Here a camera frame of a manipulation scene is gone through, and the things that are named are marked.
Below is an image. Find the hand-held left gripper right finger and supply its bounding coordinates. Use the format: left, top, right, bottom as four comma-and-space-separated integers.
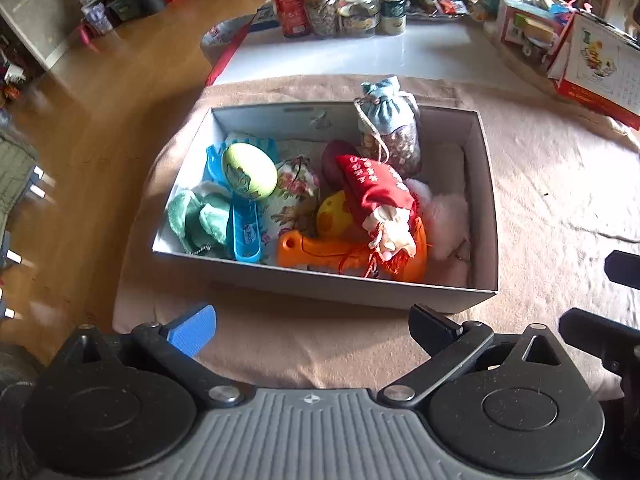
377, 302, 566, 408

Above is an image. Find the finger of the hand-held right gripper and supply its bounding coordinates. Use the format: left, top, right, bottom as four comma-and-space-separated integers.
604, 250, 640, 291
557, 307, 640, 376

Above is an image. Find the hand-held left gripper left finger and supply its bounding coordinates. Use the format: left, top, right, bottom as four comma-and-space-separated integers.
65, 304, 246, 407

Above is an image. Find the blue plastic scoop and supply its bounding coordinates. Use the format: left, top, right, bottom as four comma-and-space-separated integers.
202, 142, 263, 265

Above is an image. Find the green plush toy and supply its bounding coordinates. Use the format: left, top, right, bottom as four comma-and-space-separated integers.
165, 182, 233, 257

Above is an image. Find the orange toy shovel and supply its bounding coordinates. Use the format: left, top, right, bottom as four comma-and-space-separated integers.
276, 215, 428, 283

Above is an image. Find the yellow mushroom toy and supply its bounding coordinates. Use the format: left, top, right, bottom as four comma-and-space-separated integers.
316, 191, 358, 238

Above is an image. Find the red tasselled fabric pouch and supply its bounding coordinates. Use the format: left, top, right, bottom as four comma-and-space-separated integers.
335, 154, 418, 276

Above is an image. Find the green toy egg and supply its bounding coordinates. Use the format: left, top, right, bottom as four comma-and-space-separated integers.
221, 143, 279, 200

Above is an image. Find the white floral fabric pouch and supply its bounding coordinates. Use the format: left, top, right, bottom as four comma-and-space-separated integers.
260, 156, 321, 261

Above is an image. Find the purple toy egg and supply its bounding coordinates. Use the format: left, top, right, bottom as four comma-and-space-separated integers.
320, 139, 361, 193

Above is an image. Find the blue floral drawstring pouch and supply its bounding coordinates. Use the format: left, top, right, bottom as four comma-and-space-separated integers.
354, 76, 422, 178

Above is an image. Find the white fluffy plush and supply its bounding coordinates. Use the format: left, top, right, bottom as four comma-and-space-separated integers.
405, 177, 472, 263

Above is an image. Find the beige blanket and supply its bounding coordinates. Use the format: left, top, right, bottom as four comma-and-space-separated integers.
112, 74, 640, 401

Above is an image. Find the white red cardboard box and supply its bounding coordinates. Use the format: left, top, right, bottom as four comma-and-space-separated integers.
547, 10, 640, 131

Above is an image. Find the grey quilted cushion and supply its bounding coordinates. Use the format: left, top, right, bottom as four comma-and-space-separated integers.
0, 130, 41, 241

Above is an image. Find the colourful printed carton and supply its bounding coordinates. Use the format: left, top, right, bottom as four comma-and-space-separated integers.
477, 0, 581, 68

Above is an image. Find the white blue plastic bag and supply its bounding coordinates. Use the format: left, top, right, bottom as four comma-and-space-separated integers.
200, 15, 281, 61

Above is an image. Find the green white cup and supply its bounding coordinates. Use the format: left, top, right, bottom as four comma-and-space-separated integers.
377, 0, 408, 36

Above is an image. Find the glass jar with nuts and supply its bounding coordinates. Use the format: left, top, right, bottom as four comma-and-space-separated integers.
337, 0, 380, 38

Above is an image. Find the yellow lid glass jar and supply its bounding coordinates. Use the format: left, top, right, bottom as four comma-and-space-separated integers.
301, 0, 340, 38

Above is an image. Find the red label jar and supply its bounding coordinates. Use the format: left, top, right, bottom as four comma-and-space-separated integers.
267, 0, 311, 38

